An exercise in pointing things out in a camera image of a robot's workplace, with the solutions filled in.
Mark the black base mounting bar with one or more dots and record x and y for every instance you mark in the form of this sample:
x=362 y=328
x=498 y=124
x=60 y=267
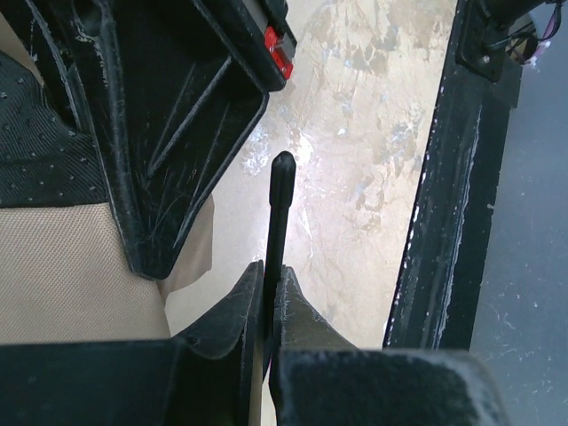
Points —
x=441 y=272

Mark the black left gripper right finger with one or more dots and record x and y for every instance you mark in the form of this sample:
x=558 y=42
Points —
x=320 y=378

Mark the beige fabric pet tent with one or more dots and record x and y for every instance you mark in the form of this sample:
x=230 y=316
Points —
x=64 y=277

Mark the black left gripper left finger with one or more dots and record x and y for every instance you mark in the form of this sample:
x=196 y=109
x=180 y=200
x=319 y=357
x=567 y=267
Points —
x=211 y=373

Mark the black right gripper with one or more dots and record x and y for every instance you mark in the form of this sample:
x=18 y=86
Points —
x=169 y=91

